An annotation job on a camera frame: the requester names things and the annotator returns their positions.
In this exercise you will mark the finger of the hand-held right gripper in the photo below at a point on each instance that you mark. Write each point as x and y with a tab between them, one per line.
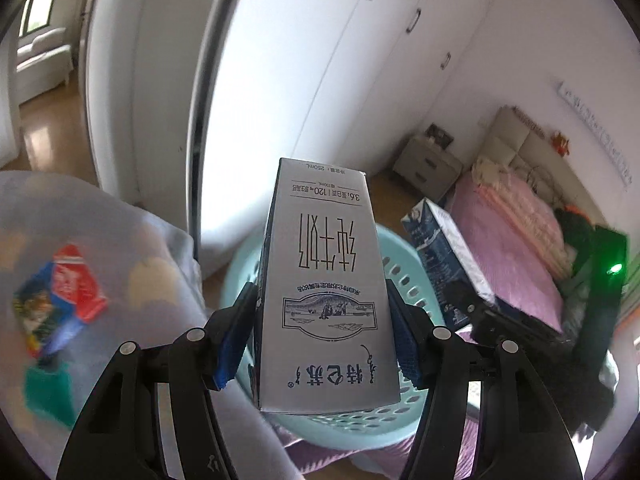
520	327
460	300

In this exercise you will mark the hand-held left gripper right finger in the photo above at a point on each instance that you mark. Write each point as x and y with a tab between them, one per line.
406	345

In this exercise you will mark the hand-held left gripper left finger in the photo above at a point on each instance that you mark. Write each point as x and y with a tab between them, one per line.
235	340

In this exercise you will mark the white and blue milk carton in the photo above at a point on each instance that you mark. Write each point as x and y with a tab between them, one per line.
450	255
325	285

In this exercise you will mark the teal plastic basket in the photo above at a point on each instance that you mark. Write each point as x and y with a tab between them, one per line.
350	430

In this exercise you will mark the bed with pink bedspread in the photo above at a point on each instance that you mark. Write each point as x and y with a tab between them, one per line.
525	290

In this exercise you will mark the black cloth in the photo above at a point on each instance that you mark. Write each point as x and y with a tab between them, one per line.
575	240

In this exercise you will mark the orange cloth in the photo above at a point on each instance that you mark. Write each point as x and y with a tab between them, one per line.
575	210

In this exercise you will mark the folded pink and yellow blankets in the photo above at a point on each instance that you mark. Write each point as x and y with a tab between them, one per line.
530	220

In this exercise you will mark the purple printed blanket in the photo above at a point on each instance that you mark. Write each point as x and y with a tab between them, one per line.
340	465

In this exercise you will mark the grey nightstand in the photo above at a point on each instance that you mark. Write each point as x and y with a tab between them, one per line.
425	167

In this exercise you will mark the printed grey table cloth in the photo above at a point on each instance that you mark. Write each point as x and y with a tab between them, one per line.
125	240

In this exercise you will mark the red plush toy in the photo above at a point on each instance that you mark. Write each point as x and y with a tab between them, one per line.
561	144

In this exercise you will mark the beige padded headboard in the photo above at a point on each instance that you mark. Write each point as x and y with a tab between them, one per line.
510	140

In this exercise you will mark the red and blue snack packet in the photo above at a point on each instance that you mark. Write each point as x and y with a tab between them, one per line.
70	285

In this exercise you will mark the patterned cloth strip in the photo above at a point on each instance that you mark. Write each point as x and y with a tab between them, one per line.
527	120

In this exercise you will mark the green plastic packet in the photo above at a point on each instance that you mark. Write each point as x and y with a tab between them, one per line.
50	395

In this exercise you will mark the white sliding door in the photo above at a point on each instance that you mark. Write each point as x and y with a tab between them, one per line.
150	85

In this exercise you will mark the white wardrobe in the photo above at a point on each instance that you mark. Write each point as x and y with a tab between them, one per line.
300	60

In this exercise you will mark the white sofa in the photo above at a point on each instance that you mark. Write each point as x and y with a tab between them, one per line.
42	60

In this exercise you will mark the dark framed window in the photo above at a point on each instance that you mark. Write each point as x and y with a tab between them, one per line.
42	5

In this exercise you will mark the small picture frame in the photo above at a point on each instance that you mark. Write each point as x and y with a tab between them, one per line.
440	135

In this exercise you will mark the white wall decoration strip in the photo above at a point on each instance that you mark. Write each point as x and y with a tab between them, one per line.
595	130

